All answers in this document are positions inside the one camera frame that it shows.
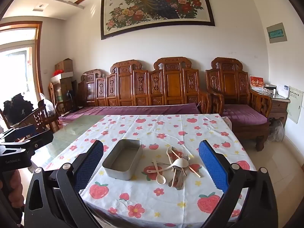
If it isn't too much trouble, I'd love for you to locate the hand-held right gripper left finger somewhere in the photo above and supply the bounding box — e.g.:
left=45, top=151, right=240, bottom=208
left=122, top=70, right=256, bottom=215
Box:
left=24, top=140, right=104, bottom=228

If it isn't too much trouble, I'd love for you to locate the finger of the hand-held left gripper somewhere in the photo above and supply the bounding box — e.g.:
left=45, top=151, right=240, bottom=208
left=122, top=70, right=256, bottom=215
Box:
left=0, top=130, right=54, bottom=151
left=0, top=123, right=40, bottom=141

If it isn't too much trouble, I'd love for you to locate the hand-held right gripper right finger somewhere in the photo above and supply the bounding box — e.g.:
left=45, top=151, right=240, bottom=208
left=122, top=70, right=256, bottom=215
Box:
left=199, top=140, right=278, bottom=228

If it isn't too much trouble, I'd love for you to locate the large beige soup spoon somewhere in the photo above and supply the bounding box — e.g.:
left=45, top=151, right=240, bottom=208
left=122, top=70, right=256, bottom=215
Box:
left=155, top=158, right=190, bottom=173

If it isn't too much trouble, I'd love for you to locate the metal tin box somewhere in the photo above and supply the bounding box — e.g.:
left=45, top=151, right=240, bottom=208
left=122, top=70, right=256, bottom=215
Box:
left=102, top=139, right=143, bottom=180

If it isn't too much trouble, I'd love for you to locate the person's left hand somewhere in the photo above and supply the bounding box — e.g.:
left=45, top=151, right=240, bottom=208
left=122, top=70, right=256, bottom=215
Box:
left=9, top=170, right=24, bottom=217

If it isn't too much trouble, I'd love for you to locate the wooden dining chair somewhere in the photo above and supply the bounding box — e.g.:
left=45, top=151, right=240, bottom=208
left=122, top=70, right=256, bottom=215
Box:
left=18, top=104, right=60, bottom=133

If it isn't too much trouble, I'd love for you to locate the black cloth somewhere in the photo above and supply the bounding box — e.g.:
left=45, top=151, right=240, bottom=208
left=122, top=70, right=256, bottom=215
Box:
left=3, top=94, right=34, bottom=125

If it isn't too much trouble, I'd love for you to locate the clear plastic bag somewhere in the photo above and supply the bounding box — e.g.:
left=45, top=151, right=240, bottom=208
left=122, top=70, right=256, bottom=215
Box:
left=39, top=93, right=56, bottom=117

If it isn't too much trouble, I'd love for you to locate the wooden chair by boxes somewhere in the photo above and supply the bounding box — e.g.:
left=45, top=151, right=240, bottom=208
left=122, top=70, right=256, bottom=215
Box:
left=47, top=82, right=60, bottom=114

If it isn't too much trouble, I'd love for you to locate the black upright object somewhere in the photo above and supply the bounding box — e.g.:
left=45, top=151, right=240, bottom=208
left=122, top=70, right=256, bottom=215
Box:
left=66, top=81, right=78, bottom=112

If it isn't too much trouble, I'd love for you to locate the purple armchair cushion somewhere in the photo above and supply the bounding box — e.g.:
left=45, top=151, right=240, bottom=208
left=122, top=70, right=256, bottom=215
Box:
left=222, top=104, right=270, bottom=126

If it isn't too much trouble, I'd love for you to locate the white box with red decoration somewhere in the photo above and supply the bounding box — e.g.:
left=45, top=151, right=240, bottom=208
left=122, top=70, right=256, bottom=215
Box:
left=50, top=70, right=73, bottom=83

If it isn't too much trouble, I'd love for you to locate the grey furry object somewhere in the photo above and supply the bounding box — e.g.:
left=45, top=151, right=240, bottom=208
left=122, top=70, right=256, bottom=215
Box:
left=267, top=119, right=285, bottom=142

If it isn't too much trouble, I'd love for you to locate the strawberry print tablecloth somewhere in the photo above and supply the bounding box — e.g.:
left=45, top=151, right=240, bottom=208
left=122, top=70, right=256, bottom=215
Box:
left=50, top=114, right=257, bottom=228

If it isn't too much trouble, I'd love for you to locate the brown cardboard box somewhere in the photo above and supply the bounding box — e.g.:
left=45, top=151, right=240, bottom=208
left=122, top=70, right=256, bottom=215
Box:
left=55, top=58, right=73, bottom=73

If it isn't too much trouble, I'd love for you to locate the carved wooden armchair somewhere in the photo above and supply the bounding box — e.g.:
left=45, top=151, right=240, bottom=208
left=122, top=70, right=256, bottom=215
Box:
left=205, top=57, right=273, bottom=152

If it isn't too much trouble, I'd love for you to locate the wooden side table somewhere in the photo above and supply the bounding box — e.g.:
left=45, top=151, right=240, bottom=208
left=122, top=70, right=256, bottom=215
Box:
left=267, top=93, right=291, bottom=124

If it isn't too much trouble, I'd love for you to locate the carved wooden sofa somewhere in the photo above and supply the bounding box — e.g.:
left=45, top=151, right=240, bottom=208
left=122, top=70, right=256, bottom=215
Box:
left=58, top=56, right=213, bottom=126

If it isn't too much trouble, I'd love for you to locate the white desk device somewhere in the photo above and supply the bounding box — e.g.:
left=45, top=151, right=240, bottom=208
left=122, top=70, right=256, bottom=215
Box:
left=277, top=85, right=291, bottom=98

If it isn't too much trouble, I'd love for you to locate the white ceiling light fixture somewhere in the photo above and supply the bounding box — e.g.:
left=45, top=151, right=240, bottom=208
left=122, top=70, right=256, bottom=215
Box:
left=33, top=3, right=49, bottom=12

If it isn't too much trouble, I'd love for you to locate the grey electrical panel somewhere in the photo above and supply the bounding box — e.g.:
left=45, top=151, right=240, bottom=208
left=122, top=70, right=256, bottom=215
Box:
left=266, top=22, right=287, bottom=44

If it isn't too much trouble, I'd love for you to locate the framed peacock painting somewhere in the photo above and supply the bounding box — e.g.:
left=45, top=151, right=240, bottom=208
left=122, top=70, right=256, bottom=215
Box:
left=100, top=0, right=215, bottom=40

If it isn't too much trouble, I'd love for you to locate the wooden door frame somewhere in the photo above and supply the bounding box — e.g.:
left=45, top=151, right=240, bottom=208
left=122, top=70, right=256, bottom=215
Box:
left=0, top=21, right=44, bottom=124

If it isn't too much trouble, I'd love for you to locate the white wall cabinet door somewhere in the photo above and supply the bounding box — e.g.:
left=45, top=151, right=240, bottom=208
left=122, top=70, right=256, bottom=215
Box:
left=286, top=87, right=304, bottom=124

